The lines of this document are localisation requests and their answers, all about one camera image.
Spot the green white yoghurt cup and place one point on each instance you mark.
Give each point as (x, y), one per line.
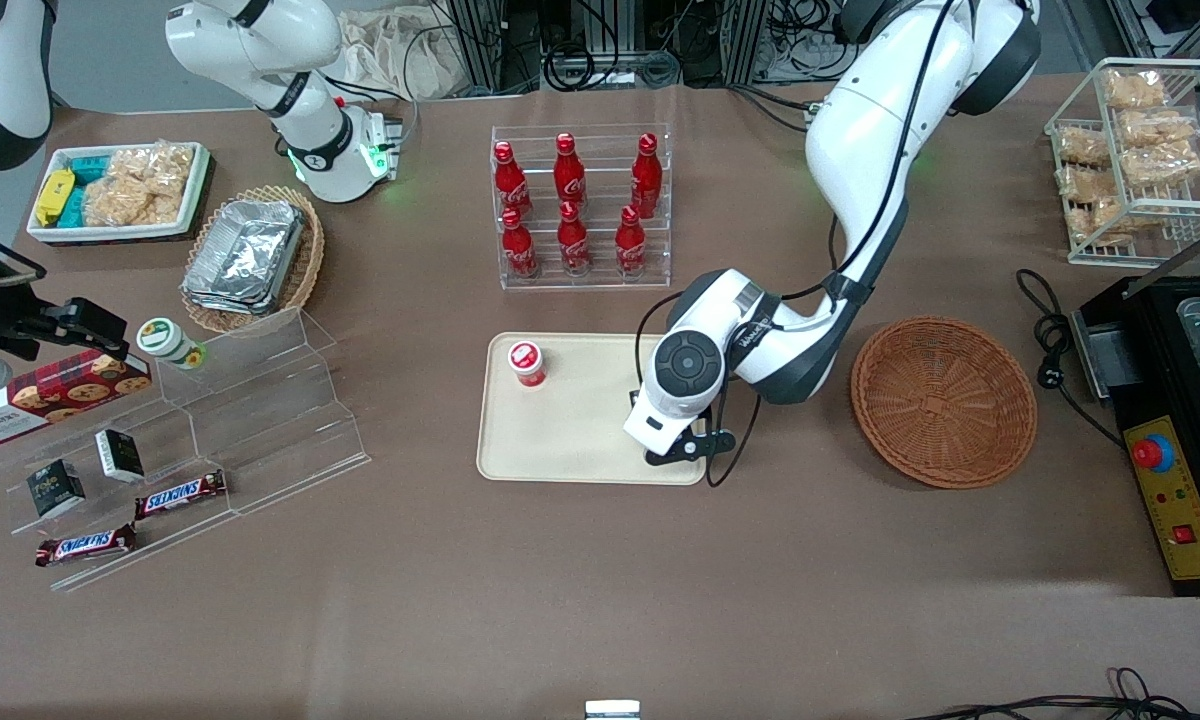
(165, 340)

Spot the Snickers chocolate bar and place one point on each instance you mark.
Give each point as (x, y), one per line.
(85, 545)
(180, 494)

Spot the grey metal bar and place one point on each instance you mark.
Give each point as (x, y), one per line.
(1185, 258)

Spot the aluminium foil container stack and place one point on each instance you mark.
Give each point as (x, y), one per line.
(245, 255)

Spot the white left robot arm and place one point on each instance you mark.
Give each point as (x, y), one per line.
(860, 150)

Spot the small black white box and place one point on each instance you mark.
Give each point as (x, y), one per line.
(120, 455)
(55, 490)

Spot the white rectangular snack bin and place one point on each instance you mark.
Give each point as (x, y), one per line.
(110, 232)

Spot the oval light wicker basket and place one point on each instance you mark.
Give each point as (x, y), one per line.
(305, 270)

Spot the red lid small cup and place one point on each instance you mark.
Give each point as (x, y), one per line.
(527, 362)

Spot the black appliance with yellow panel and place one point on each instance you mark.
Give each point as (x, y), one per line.
(1160, 400)

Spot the puffed rice snack bag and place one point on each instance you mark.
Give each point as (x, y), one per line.
(1160, 165)
(1135, 88)
(1160, 128)
(155, 163)
(1085, 184)
(1095, 222)
(1082, 146)
(130, 205)

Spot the beige cloth bag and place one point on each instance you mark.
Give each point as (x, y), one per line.
(400, 55)

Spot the red Coca-Cola bottle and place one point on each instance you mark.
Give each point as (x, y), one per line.
(646, 180)
(630, 245)
(573, 245)
(508, 185)
(518, 250)
(570, 180)

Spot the cream plastic tray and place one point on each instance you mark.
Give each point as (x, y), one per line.
(570, 430)

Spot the teal snack pack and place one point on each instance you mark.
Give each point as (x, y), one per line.
(73, 208)
(88, 170)

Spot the yellow snack pack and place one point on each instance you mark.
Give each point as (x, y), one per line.
(55, 195)

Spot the clear acrylic stepped shelf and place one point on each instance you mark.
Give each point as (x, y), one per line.
(260, 420)

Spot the clear acrylic bottle rack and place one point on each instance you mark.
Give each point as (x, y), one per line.
(585, 280)

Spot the round brown wicker basket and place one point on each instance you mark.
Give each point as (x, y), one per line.
(945, 400)

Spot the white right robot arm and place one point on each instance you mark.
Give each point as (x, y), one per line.
(310, 130)

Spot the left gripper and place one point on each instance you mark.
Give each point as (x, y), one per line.
(634, 396)

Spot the red emergency stop button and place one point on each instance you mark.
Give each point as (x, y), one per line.
(1153, 452)

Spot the red Walkers cookie box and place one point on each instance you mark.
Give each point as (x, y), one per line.
(50, 395)

